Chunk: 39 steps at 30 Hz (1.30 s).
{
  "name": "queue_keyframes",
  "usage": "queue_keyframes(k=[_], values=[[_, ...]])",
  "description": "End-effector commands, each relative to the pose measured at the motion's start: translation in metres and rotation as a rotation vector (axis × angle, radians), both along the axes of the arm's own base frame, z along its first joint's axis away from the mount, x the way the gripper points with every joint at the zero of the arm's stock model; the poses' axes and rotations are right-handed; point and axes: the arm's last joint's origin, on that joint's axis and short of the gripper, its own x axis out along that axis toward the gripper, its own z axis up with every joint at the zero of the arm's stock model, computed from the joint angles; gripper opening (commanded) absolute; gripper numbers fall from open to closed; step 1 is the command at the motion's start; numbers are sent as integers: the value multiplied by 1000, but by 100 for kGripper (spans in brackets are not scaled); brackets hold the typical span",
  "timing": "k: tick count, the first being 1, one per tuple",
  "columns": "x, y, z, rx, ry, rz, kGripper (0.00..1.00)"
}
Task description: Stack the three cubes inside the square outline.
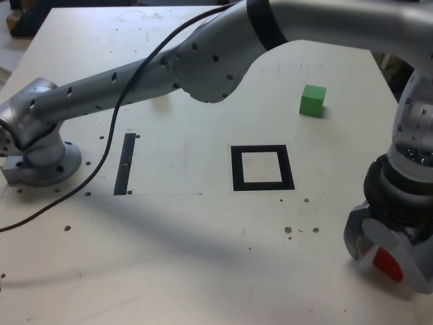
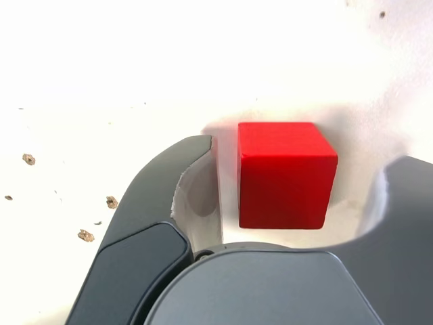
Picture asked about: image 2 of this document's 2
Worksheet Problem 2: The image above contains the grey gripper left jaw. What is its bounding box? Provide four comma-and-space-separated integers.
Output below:
64, 134, 223, 325

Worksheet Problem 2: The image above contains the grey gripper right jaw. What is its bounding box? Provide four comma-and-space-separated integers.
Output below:
143, 154, 433, 325

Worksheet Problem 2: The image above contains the red cube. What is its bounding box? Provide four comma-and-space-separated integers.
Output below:
237, 121, 339, 230

